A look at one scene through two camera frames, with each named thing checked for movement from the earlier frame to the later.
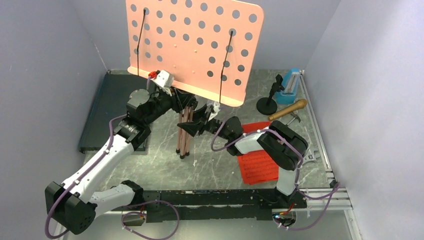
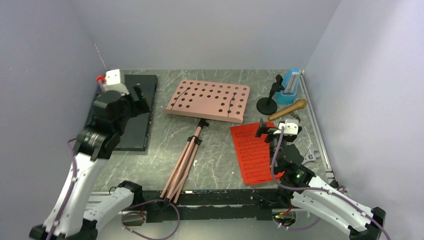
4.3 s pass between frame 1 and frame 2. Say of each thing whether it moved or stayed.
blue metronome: stayed
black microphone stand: stayed
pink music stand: moved
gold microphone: stayed
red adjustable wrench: stayed
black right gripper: moved
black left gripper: moved
